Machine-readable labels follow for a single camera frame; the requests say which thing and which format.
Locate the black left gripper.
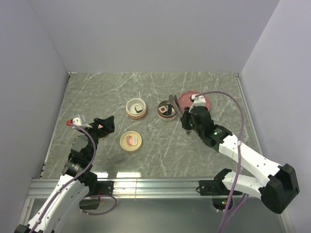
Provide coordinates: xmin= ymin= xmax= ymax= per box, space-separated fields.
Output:
xmin=79 ymin=115 xmax=114 ymax=160

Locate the cream lid with label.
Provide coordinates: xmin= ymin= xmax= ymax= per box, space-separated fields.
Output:
xmin=120 ymin=131 xmax=142 ymax=152

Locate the sushi roll red centre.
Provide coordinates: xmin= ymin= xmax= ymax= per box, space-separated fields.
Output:
xmin=158 ymin=105 xmax=168 ymax=115

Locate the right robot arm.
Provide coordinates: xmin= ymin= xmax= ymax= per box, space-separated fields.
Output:
xmin=181 ymin=106 xmax=299 ymax=214

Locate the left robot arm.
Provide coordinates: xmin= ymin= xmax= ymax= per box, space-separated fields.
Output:
xmin=15 ymin=116 xmax=115 ymax=233

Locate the pink octagonal plate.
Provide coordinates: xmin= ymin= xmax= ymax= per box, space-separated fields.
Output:
xmin=178 ymin=90 xmax=211 ymax=113

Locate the steel bowl red band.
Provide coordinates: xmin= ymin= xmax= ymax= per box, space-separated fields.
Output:
xmin=157 ymin=100 xmax=177 ymax=122

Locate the pink bowl white inside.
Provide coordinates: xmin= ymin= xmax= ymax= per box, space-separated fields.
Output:
xmin=126 ymin=98 xmax=147 ymax=119

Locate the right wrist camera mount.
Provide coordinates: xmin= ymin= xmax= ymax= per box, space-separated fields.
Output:
xmin=189 ymin=94 xmax=206 ymax=112

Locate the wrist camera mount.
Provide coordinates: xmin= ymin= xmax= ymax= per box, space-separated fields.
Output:
xmin=189 ymin=94 xmax=206 ymax=112
xmin=66 ymin=114 xmax=91 ymax=129

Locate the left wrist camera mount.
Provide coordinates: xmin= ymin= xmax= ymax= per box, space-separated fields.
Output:
xmin=66 ymin=114 xmax=91 ymax=129

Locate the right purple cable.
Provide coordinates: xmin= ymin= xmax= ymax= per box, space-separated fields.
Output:
xmin=193 ymin=90 xmax=250 ymax=233

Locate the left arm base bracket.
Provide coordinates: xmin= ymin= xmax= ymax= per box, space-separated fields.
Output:
xmin=79 ymin=180 xmax=115 ymax=211

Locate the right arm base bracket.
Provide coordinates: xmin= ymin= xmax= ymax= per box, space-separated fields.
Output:
xmin=196 ymin=168 xmax=232 ymax=196

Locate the aluminium front rail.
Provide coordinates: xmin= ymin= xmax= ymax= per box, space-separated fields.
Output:
xmin=26 ymin=177 xmax=233 ymax=200

